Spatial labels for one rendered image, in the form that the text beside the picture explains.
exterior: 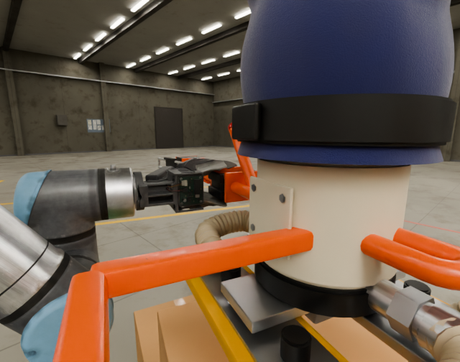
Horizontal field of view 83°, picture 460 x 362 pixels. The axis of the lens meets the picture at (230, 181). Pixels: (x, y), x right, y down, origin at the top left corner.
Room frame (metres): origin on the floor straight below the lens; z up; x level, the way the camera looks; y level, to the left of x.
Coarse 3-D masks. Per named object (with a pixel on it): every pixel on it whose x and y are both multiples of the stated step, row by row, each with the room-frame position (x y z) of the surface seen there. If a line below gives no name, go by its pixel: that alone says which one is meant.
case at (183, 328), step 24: (168, 312) 0.52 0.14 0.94; (192, 312) 0.52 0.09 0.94; (168, 336) 0.45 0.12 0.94; (192, 336) 0.45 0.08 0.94; (336, 336) 0.45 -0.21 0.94; (360, 336) 0.45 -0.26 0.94; (168, 360) 0.40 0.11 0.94; (192, 360) 0.40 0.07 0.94; (216, 360) 0.40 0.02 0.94; (360, 360) 0.40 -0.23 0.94; (384, 360) 0.40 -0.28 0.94
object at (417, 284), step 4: (400, 280) 0.35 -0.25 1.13; (408, 280) 0.30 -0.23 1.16; (412, 280) 0.30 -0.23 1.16; (416, 280) 0.30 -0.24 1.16; (400, 284) 0.33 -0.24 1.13; (404, 284) 0.30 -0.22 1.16; (408, 284) 0.29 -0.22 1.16; (412, 284) 0.29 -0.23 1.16; (416, 284) 0.29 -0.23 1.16; (420, 284) 0.29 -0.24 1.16; (424, 284) 0.29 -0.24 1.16; (416, 288) 0.29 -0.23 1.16; (420, 288) 0.29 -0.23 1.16; (424, 288) 0.29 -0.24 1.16; (428, 288) 0.29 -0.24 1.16; (424, 292) 0.28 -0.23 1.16; (428, 292) 0.28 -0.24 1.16; (432, 296) 0.31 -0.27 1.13; (436, 300) 0.30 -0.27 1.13; (440, 300) 0.31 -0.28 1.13; (444, 304) 0.29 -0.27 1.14; (448, 304) 0.30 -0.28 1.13
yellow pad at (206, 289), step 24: (192, 288) 0.34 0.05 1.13; (216, 288) 0.32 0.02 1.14; (216, 312) 0.28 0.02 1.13; (216, 336) 0.26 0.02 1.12; (240, 336) 0.24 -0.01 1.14; (264, 336) 0.24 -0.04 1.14; (288, 336) 0.21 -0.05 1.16; (312, 336) 0.24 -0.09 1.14; (240, 360) 0.21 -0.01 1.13; (264, 360) 0.21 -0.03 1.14; (288, 360) 0.20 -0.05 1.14; (312, 360) 0.21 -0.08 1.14; (336, 360) 0.21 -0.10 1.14
